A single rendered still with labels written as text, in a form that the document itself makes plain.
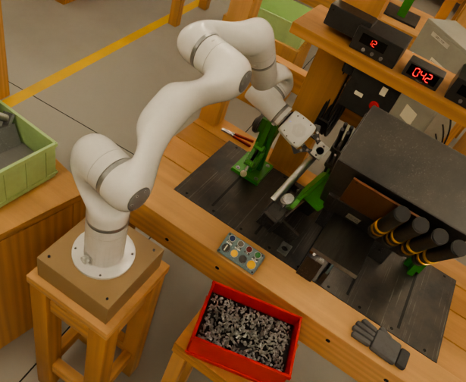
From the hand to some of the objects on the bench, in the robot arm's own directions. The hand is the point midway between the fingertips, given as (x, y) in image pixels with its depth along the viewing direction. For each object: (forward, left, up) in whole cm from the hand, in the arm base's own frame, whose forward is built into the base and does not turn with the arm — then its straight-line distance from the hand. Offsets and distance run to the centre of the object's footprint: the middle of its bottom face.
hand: (317, 149), depth 157 cm
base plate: (+1, -17, -35) cm, 39 cm away
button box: (-32, -3, -36) cm, 48 cm away
